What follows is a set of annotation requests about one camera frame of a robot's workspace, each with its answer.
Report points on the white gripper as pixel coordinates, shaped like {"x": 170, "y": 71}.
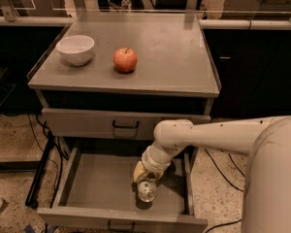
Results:
{"x": 152, "y": 165}

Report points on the silver 7up can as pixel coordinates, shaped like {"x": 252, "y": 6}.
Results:
{"x": 147, "y": 190}

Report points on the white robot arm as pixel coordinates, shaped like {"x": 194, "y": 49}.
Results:
{"x": 266, "y": 204}

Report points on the open middle drawer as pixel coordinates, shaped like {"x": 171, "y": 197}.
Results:
{"x": 97, "y": 191}

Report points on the grey drawer cabinet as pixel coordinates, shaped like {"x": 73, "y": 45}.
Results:
{"x": 173, "y": 75}

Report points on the closed top drawer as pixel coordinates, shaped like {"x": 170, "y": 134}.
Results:
{"x": 108, "y": 124}

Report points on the red apple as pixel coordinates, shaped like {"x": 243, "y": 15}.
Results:
{"x": 125, "y": 60}

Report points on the white ceramic bowl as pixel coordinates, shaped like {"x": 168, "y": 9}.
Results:
{"x": 77, "y": 49}

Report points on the clear water bottle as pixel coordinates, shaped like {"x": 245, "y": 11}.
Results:
{"x": 126, "y": 5}

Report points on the black table leg frame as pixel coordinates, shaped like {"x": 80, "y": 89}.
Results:
{"x": 31, "y": 199}

